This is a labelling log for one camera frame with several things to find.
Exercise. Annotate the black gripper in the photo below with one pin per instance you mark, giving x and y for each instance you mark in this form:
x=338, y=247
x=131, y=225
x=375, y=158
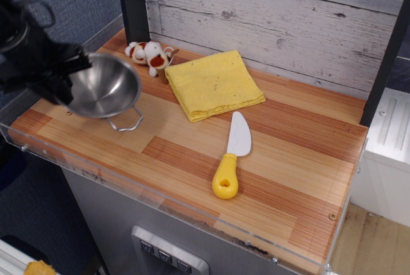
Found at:
x=44, y=66

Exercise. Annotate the stainless steel colander bowl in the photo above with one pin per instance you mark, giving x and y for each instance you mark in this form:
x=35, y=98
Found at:
x=108, y=88

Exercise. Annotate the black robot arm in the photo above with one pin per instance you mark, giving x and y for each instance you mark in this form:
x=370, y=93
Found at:
x=18, y=25

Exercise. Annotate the clear acrylic table guard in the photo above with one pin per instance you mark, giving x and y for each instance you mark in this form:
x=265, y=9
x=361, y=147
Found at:
x=294, y=183

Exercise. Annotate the white brown plush dog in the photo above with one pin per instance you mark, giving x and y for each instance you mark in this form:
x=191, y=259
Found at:
x=153, y=55

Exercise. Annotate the folded yellow cloth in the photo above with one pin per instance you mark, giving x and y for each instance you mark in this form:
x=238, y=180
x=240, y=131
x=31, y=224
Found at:
x=213, y=85

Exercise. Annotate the grey cabinet with dispenser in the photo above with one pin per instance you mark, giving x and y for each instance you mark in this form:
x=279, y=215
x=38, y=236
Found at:
x=134, y=238

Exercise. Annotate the yellow object bottom left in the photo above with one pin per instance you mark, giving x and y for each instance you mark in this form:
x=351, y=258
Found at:
x=39, y=268

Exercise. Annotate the white side cabinet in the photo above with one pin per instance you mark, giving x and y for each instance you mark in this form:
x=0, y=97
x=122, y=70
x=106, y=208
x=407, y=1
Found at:
x=381, y=184

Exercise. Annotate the black left frame post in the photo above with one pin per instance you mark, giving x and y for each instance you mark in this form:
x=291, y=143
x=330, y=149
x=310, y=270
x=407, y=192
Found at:
x=135, y=20

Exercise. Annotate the black frame post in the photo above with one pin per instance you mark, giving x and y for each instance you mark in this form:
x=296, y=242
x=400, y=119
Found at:
x=135, y=20
x=388, y=60

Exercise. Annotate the yellow handled toy knife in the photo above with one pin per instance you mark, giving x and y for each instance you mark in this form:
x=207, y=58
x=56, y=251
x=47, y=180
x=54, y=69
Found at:
x=225, y=182

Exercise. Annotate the black right frame post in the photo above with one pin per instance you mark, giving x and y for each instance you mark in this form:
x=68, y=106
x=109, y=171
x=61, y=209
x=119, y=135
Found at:
x=388, y=60

